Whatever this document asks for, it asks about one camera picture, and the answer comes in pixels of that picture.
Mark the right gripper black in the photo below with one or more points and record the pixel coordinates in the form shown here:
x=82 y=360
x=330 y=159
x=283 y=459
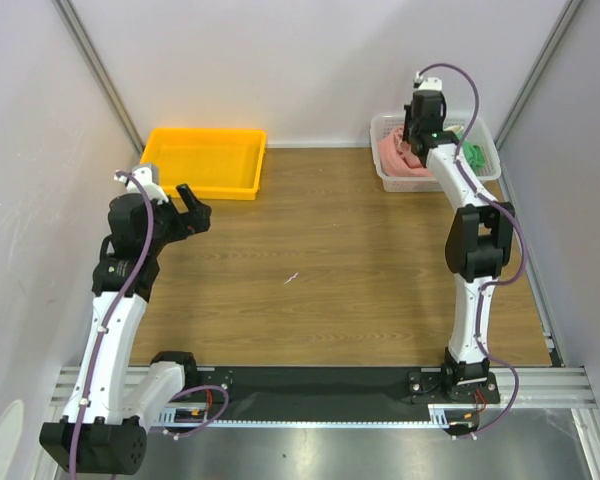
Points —
x=411 y=132

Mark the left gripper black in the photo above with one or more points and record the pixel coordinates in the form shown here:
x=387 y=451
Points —
x=196 y=220

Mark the pink towel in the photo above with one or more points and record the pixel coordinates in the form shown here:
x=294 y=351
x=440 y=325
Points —
x=396 y=157

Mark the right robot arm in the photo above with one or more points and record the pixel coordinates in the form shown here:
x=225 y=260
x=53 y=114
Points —
x=477 y=248

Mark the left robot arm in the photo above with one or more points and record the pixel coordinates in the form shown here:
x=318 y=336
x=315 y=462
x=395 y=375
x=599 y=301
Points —
x=103 y=429

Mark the white patterned towel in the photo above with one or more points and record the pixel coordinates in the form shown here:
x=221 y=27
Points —
x=456 y=129

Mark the yellow plastic tray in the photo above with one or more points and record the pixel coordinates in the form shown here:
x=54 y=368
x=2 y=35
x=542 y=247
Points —
x=220 y=164

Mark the white plastic basket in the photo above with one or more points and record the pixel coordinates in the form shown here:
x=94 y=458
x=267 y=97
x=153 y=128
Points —
x=445 y=162

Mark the green towel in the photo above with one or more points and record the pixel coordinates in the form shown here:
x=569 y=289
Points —
x=474 y=157

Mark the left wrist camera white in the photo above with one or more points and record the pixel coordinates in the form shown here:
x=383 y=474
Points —
x=148 y=177

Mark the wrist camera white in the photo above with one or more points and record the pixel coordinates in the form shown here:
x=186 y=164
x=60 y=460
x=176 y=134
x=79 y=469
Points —
x=427 y=83
x=148 y=177

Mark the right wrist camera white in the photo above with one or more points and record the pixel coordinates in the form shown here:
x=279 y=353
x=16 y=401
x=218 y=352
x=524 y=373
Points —
x=427 y=83

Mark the right corner aluminium post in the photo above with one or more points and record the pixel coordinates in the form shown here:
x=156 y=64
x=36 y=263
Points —
x=553 y=41

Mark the corner aluminium post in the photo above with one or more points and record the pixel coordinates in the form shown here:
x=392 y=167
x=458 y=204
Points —
x=553 y=41
x=87 y=49

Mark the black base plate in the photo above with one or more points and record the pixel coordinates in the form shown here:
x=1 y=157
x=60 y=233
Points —
x=293 y=394

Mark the left corner aluminium post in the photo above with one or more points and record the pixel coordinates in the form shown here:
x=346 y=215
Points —
x=87 y=49

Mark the white cable duct left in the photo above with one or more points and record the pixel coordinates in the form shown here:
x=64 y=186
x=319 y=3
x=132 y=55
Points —
x=187 y=417

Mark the white cable duct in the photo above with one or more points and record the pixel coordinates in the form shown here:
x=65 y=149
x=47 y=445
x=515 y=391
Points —
x=187 y=417
x=447 y=415

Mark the aluminium frame rail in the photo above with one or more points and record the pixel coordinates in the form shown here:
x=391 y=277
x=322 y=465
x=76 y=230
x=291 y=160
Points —
x=538 y=387

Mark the white cable duct right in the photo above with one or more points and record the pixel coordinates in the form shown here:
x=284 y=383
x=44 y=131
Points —
x=447 y=415

